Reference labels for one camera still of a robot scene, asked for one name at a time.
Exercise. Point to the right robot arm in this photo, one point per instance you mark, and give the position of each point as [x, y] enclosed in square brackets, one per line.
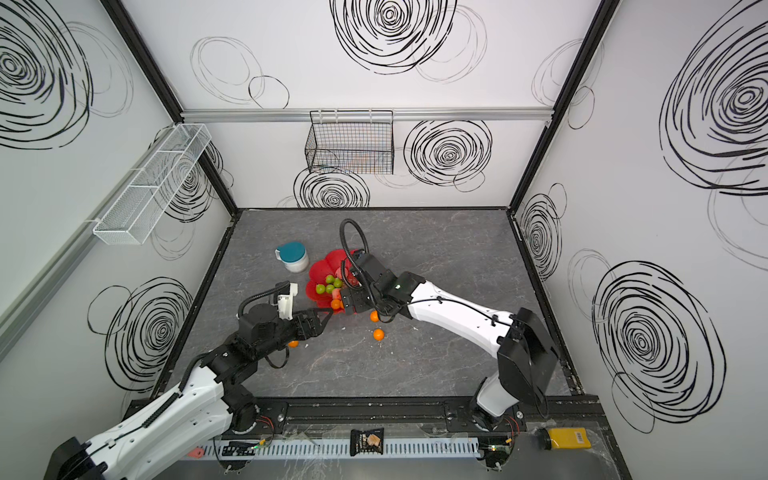
[520, 342]

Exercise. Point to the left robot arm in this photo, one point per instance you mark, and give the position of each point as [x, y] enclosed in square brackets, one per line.
[209, 399]

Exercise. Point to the pink plastic scoop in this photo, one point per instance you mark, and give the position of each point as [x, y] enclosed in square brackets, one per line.
[196, 453]

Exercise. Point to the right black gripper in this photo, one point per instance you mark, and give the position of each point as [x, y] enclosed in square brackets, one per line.
[365, 294]

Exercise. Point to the white mesh wall shelf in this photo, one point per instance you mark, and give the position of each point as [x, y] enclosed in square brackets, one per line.
[167, 183]

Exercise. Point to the white mug with teal lid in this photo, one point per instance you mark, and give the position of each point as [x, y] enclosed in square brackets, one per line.
[293, 256]

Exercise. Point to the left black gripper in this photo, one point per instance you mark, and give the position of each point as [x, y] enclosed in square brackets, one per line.
[308, 324]

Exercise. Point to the red flower-shaped fruit bowl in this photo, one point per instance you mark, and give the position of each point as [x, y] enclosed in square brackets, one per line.
[334, 263]

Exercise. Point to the black wire basket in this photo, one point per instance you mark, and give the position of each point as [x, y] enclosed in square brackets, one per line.
[356, 141]

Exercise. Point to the black snack packet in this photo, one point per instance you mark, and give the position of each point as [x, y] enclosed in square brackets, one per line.
[363, 442]

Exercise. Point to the yellow black-capped container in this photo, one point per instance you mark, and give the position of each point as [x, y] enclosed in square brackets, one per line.
[563, 438]

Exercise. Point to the white slotted cable duct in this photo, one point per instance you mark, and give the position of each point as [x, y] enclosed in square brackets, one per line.
[338, 449]

